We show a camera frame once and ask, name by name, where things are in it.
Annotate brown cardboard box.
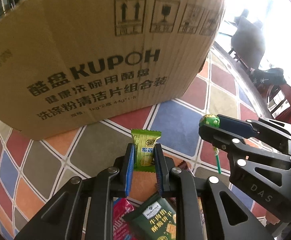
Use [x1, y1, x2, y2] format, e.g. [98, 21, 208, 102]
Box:
[0, 0, 226, 142]

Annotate grey chair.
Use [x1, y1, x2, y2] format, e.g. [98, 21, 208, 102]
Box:
[232, 9, 266, 68]

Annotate green lollipop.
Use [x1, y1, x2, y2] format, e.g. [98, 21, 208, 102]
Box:
[199, 114, 222, 175]

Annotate dark green cloth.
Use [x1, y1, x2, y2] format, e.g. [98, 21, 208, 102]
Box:
[252, 67, 287, 90]

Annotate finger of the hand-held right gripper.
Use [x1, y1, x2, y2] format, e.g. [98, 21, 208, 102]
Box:
[198, 124, 291, 182]
[218, 116, 291, 142]

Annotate green cracker packet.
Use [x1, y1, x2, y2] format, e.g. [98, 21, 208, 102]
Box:
[124, 194, 177, 240]

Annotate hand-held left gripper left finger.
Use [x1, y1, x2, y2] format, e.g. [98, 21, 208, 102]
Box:
[14, 144, 136, 240]

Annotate red purple snack packet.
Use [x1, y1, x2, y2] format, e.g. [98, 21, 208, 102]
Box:
[113, 197, 136, 240]

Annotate green candy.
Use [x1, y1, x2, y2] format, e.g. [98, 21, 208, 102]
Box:
[131, 129, 162, 173]

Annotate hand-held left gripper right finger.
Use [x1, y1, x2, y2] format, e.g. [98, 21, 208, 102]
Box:
[153, 145, 273, 240]

